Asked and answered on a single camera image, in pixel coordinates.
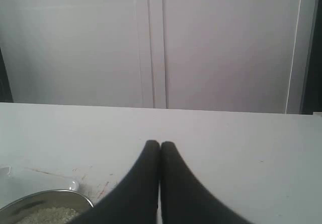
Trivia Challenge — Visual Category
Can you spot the white rectangular plastic tray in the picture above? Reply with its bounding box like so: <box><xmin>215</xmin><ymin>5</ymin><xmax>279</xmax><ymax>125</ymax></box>
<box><xmin>1</xmin><ymin>166</ymin><xmax>79</xmax><ymax>207</ymax></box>

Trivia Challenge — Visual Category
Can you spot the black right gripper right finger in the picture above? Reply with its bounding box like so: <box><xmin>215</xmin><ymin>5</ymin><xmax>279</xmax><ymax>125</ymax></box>
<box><xmin>160</xmin><ymin>141</ymin><xmax>250</xmax><ymax>223</ymax></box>

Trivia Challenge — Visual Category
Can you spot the steel bowl of rice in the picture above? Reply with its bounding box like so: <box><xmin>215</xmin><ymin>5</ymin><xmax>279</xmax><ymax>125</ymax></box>
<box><xmin>1</xmin><ymin>190</ymin><xmax>94</xmax><ymax>223</ymax></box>

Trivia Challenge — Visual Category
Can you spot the white cabinet with doors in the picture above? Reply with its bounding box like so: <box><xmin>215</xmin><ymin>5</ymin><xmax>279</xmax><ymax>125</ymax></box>
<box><xmin>1</xmin><ymin>0</ymin><xmax>315</xmax><ymax>113</ymax></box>

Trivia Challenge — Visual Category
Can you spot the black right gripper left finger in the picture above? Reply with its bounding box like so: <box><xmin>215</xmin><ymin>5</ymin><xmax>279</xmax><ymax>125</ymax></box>
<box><xmin>70</xmin><ymin>140</ymin><xmax>160</xmax><ymax>224</ymax></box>

